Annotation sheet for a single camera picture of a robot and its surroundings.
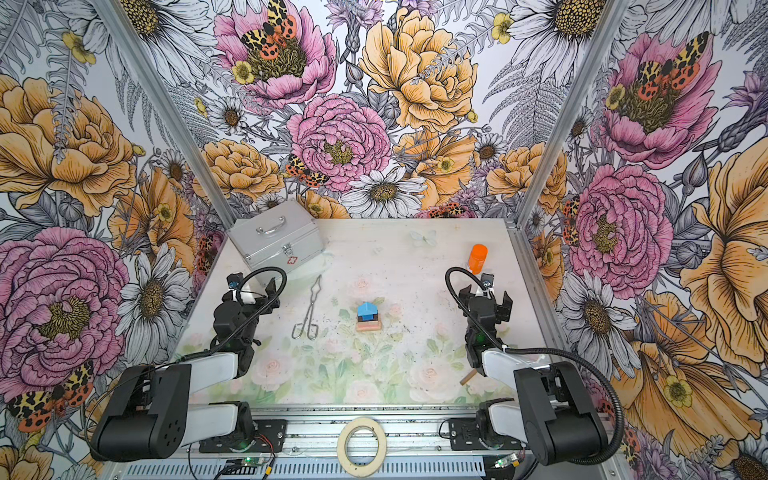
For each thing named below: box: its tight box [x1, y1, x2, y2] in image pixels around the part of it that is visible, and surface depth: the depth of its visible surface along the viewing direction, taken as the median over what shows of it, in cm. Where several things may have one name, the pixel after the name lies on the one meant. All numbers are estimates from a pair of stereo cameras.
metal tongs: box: [292, 274, 322, 341], surface depth 96 cm
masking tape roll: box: [337, 417, 387, 478], surface depth 71 cm
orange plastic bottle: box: [468, 243, 488, 275], surface depth 103 cm
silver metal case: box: [227, 199, 325, 273], surface depth 101 cm
